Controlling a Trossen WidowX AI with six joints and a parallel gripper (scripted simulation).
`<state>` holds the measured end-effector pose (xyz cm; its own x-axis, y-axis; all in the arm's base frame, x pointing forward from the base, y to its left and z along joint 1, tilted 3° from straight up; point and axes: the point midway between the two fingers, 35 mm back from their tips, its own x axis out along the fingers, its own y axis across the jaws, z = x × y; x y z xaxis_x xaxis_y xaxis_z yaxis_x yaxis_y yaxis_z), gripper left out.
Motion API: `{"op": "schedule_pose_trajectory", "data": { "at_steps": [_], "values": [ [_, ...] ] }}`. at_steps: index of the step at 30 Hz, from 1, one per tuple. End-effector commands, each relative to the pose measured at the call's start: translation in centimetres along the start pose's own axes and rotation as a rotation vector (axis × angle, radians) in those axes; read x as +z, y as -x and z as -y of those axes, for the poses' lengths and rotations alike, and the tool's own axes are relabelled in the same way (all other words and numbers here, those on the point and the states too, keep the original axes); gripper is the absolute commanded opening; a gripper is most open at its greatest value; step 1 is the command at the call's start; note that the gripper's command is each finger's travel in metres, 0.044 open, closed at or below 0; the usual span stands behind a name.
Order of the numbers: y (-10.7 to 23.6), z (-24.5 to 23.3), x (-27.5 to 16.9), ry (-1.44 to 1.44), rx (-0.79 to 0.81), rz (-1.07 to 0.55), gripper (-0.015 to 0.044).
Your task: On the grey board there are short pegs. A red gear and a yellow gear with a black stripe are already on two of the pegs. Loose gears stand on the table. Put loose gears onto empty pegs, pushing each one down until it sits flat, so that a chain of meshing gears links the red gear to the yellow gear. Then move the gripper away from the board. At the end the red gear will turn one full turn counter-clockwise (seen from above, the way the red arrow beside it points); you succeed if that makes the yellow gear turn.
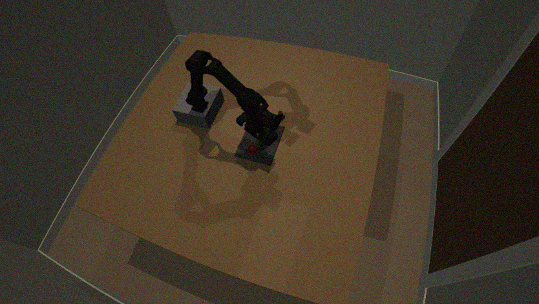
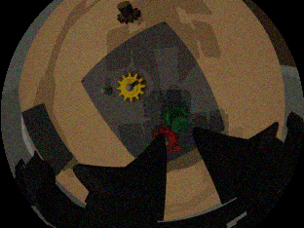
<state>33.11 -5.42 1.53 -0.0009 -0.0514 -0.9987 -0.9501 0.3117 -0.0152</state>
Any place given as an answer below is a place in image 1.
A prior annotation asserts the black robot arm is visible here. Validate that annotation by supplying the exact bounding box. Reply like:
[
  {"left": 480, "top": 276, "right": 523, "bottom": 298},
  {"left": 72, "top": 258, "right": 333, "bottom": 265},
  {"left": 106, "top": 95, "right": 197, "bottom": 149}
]
[{"left": 185, "top": 50, "right": 281, "bottom": 131}]

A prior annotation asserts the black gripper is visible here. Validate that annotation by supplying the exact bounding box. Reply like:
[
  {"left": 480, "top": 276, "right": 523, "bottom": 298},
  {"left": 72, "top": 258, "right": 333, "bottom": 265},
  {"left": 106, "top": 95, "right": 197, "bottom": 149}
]
[{"left": 236, "top": 112, "right": 278, "bottom": 146}]

